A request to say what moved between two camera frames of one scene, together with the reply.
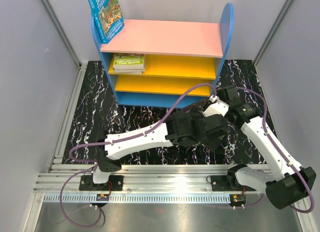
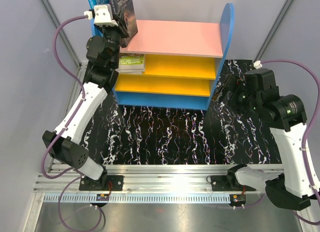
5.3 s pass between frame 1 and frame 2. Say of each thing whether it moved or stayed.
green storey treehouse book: stayed
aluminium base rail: stayed
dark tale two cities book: moved
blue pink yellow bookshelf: stayed
